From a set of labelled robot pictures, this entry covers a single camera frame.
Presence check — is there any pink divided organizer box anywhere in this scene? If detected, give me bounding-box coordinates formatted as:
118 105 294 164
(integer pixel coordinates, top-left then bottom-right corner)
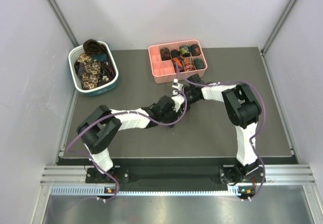
148 39 208 84

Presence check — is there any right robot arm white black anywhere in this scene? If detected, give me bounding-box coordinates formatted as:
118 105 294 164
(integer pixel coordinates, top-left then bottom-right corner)
182 74 262 185

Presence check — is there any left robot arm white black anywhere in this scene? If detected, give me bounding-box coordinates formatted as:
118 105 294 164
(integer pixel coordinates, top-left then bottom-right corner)
77 94 188 182

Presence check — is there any rolled red multicolour tie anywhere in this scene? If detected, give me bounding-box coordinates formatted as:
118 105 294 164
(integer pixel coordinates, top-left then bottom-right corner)
183 58 196 72

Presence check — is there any rolled dark teal tie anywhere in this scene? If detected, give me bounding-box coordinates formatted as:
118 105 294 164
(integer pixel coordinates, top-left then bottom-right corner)
193 59 205 70

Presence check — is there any rolled orange navy striped tie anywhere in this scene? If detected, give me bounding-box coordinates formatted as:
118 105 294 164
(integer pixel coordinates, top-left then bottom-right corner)
172 57 185 73

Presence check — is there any rolled dark green tie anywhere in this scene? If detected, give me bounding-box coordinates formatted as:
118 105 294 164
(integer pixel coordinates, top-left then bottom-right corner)
190 44 201 57

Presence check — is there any rolled green yellow tie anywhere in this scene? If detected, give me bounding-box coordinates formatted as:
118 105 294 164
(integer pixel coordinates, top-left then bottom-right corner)
179 45 191 58

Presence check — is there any rolled black tie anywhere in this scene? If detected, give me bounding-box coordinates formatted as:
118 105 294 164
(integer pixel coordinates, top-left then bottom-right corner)
171 49 181 59

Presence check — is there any rolled maroon patterned tie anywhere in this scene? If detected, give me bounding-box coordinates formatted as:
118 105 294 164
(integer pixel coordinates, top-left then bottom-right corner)
160 47 172 61

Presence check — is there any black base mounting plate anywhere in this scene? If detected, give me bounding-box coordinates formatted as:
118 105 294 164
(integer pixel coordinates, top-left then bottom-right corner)
85 155 298 192

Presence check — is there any brown patterned tie in basket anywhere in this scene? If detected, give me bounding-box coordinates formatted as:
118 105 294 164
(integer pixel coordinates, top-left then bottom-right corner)
83 39 107 56

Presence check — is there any teal white laundry basket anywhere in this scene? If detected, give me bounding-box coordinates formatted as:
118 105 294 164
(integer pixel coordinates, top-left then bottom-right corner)
68 39 120 96

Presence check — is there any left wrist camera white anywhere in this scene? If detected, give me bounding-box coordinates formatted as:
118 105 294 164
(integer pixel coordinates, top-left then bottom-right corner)
171 90 185 112

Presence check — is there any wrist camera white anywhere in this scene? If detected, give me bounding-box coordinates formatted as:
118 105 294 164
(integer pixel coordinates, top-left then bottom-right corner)
171 90 185 112
172 79 185 91

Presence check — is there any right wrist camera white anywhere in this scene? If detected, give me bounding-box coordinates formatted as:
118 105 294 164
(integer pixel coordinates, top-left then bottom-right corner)
172 79 185 91

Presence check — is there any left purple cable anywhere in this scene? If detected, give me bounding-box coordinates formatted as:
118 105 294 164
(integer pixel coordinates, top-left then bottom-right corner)
66 91 188 204

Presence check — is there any aluminium frame rail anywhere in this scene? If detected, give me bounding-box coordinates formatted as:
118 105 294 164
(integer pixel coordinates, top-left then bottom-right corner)
40 164 315 197

